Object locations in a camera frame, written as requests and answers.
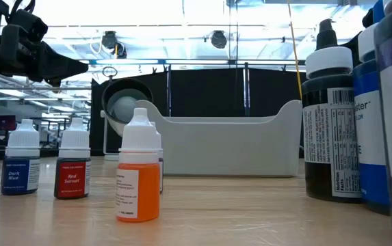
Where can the black metal table frame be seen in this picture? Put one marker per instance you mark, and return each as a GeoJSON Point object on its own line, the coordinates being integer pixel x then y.
{"type": "Point", "coordinates": [47, 153]}

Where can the small orange food coloring bottle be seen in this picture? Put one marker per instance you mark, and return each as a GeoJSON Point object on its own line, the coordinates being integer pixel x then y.
{"type": "Point", "coordinates": [144, 191]}

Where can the large black food coloring bottle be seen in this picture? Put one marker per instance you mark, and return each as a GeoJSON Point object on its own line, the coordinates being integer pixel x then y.
{"type": "Point", "coordinates": [319, 181]}

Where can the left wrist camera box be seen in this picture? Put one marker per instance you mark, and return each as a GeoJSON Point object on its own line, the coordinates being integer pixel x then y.
{"type": "Point", "coordinates": [28, 25]}

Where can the black curtain partition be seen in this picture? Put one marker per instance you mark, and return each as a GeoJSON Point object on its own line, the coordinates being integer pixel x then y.
{"type": "Point", "coordinates": [209, 92]}

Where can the dark computer monitor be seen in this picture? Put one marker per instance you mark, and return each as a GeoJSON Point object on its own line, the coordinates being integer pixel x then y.
{"type": "Point", "coordinates": [4, 123]}

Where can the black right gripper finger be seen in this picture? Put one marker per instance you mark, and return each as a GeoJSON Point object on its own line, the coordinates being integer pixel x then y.
{"type": "Point", "coordinates": [355, 41]}

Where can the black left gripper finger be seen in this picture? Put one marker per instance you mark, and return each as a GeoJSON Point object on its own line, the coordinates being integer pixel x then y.
{"type": "Point", "coordinates": [55, 66]}

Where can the small red food coloring bottle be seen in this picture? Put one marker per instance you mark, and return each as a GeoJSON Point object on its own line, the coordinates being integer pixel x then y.
{"type": "Point", "coordinates": [72, 177]}

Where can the black ceiling spotlight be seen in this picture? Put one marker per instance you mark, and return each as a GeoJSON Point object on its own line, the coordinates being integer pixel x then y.
{"type": "Point", "coordinates": [218, 39]}
{"type": "Point", "coordinates": [109, 39]}
{"type": "Point", "coordinates": [121, 51]}

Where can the grey plastic bin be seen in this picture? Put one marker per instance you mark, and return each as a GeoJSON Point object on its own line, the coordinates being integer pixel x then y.
{"type": "Point", "coordinates": [230, 147]}

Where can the small white-capped dropper bottle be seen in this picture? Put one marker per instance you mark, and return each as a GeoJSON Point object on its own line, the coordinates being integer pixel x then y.
{"type": "Point", "coordinates": [161, 164]}

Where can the small dark blue coloring bottle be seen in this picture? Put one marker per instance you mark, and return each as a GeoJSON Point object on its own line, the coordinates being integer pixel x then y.
{"type": "Point", "coordinates": [19, 176]}

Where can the silver spotlight lamp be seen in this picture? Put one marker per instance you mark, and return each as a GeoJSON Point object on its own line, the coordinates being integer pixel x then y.
{"type": "Point", "coordinates": [124, 107]}

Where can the large blue food coloring bottle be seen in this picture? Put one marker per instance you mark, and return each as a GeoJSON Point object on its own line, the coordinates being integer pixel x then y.
{"type": "Point", "coordinates": [370, 184]}

